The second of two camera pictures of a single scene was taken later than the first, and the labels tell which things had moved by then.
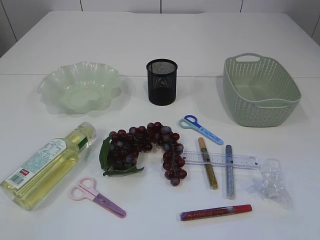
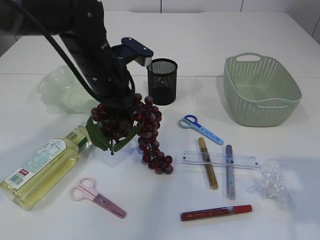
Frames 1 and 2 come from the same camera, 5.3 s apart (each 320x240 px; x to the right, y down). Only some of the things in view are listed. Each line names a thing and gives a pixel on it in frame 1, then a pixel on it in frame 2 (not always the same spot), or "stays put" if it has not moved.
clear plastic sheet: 271,184 stays put
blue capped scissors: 190,122 stays put
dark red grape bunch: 118,153 -> 143,117
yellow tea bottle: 25,187 stays put
